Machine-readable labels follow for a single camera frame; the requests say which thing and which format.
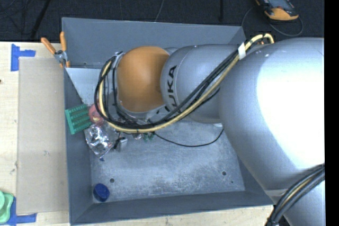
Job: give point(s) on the pale cardboard board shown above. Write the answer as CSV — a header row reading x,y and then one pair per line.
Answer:
x,y
39,127

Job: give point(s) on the blue round cap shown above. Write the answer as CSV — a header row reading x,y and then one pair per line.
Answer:
x,y
101,192

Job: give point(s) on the green perforated flat block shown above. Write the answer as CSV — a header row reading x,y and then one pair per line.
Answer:
x,y
78,119

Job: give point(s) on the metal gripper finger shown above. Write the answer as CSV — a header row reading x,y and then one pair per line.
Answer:
x,y
123,144
116,144

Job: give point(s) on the clear crumpled plastic packet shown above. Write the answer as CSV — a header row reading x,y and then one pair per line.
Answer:
x,y
99,139

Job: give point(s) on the red and yellow toy fruit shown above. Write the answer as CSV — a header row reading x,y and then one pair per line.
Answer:
x,y
94,114

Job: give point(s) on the grey metal bin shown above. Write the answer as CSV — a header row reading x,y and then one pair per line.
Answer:
x,y
164,166

